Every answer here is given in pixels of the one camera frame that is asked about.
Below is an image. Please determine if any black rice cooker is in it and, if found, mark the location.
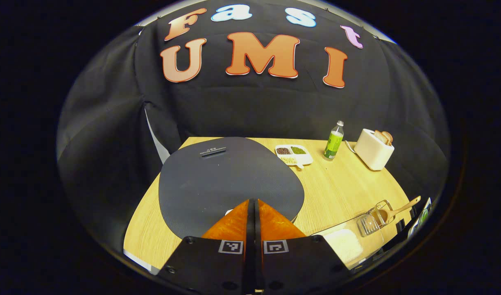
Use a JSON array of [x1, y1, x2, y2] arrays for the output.
[[158, 137, 305, 240]]

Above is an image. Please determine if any black backdrop cloth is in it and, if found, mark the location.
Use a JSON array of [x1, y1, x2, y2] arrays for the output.
[[57, 0, 451, 252]]

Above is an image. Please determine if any green drink bottle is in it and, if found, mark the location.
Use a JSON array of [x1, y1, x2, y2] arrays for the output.
[[323, 120, 345, 160]]

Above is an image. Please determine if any wooden spoon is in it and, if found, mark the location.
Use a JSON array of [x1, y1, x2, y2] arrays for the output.
[[375, 196, 421, 224]]

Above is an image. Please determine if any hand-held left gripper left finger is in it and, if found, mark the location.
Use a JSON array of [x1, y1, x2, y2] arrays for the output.
[[157, 199, 255, 295]]

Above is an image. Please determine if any white tray of rice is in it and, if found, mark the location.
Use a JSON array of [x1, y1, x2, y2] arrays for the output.
[[312, 216, 384, 269]]

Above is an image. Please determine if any white divided bean plate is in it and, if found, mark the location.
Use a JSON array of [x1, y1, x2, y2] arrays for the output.
[[275, 144, 313, 169]]

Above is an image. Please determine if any white toaster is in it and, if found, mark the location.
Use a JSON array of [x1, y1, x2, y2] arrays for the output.
[[354, 129, 395, 171]]

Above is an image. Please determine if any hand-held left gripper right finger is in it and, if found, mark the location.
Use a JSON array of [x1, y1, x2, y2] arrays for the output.
[[254, 199, 351, 295]]

